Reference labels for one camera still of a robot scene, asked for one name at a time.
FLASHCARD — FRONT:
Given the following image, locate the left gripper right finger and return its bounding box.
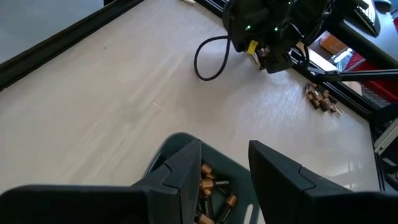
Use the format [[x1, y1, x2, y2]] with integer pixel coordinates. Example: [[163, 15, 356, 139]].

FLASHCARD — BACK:
[[248, 139, 398, 224]]

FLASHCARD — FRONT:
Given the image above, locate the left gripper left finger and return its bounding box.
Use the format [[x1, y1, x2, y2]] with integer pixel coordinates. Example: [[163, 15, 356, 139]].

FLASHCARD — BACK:
[[0, 138, 202, 224]]

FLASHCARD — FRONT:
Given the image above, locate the blue-grey plastic bin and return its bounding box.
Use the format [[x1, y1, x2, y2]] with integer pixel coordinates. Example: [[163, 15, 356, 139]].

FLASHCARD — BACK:
[[144, 132, 261, 224]]

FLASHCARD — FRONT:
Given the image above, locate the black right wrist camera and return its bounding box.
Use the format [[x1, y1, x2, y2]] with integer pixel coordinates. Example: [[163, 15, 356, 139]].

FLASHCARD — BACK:
[[222, 0, 271, 53]]

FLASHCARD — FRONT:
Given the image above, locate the black right camera cable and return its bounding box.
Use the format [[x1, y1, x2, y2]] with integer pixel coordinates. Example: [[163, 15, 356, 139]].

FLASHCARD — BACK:
[[194, 35, 233, 82]]

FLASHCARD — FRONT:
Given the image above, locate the black aluminium table frame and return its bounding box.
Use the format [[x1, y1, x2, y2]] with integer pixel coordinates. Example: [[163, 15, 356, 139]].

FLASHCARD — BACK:
[[0, 0, 398, 194]]

